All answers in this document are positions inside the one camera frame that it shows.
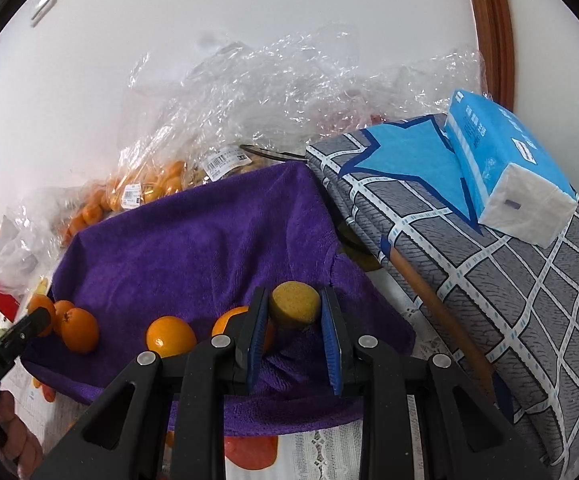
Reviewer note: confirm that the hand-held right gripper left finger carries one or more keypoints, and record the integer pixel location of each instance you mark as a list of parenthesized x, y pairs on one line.
[(255, 355)]

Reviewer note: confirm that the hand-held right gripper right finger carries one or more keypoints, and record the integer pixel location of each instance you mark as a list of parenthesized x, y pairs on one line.
[(330, 350)]

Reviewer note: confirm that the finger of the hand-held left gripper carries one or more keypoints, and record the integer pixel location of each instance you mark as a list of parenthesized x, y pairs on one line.
[(255, 355), (32, 327)]

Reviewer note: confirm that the orange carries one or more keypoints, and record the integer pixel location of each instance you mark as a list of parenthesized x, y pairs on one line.
[(169, 336), (77, 329), (44, 304), (229, 322)]

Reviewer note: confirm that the small yellow-green fruit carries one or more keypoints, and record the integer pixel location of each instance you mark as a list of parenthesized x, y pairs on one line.
[(294, 305)]

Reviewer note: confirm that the purple towel-lined tray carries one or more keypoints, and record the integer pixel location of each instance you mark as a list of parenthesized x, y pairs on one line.
[(194, 250)]

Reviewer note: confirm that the person's left hand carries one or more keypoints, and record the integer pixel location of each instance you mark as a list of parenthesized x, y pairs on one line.
[(17, 427)]

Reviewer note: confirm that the clear plastic bag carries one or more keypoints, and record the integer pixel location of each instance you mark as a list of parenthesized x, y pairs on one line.
[(19, 255)]

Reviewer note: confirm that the fruit print tablecloth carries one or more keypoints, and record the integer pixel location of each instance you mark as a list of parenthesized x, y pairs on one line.
[(314, 455)]

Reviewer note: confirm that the brown wooden stick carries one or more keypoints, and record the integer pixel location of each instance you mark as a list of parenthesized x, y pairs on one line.
[(434, 305)]

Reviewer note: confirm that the clear bag of brown snacks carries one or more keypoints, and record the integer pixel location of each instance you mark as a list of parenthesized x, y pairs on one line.
[(242, 162)]

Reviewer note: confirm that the folded grey plaid blanket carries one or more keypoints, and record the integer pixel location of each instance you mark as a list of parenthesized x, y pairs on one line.
[(519, 310)]

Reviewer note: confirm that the clear bag of oranges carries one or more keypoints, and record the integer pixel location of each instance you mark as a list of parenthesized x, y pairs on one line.
[(164, 180)]

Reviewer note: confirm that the blue tissue pack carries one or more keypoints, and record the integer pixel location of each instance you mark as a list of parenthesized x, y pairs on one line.
[(494, 150)]

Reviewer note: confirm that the crumpled clear plastic wrap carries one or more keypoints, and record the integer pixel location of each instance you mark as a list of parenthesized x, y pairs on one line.
[(279, 95)]

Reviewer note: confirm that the white light switch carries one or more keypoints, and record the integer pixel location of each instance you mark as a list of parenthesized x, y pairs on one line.
[(44, 2)]

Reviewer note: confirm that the brown wooden door frame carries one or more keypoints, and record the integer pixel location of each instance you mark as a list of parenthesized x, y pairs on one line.
[(492, 35)]

